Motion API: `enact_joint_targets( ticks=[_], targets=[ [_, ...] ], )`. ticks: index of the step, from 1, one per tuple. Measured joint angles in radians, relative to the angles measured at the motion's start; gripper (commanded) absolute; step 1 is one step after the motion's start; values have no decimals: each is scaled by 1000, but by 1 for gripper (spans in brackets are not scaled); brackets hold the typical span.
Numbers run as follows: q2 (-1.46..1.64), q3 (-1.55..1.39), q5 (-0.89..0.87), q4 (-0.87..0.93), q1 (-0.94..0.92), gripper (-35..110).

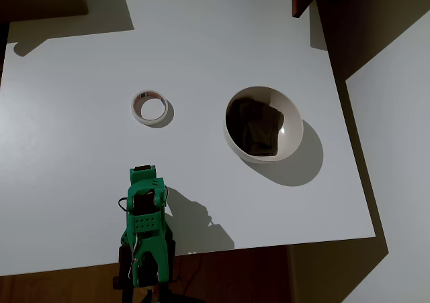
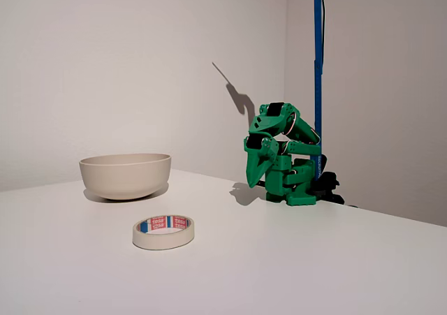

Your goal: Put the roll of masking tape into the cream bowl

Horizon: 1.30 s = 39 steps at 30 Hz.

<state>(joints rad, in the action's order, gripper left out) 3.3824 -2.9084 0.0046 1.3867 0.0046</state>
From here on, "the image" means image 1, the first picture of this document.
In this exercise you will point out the white tape roll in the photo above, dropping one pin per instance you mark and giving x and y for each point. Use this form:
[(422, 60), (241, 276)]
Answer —
[(135, 113)]

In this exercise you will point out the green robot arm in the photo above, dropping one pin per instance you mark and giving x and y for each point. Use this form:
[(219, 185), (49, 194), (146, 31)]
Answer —
[(149, 246)]

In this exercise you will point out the white side furniture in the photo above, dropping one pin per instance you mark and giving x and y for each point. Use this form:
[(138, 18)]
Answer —
[(396, 148)]

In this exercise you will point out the beige round bowl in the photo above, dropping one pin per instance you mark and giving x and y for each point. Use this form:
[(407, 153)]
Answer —
[(293, 128)]

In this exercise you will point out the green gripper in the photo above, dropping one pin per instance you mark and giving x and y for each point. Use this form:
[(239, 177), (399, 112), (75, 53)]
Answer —
[(144, 169)]

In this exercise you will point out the dark folded cloth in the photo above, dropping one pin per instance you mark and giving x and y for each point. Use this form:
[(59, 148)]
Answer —
[(258, 128)]

